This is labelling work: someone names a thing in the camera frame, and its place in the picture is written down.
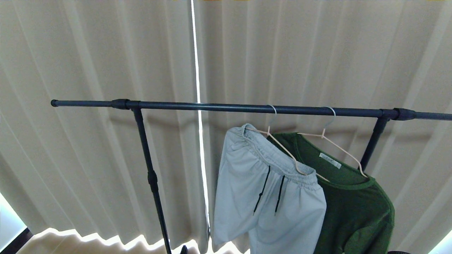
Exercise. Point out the pink clothes hanger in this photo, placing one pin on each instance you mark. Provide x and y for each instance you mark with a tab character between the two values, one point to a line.
340	150
282	148

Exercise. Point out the pale grey shorts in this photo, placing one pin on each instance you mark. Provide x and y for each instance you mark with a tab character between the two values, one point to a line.
247	197

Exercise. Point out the beige curtain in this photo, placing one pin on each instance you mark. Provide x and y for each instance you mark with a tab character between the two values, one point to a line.
88	53

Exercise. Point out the black clothes rack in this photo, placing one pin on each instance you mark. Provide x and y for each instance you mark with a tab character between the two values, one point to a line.
212	107

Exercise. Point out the green garment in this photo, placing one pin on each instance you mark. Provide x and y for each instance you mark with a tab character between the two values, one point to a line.
356	211

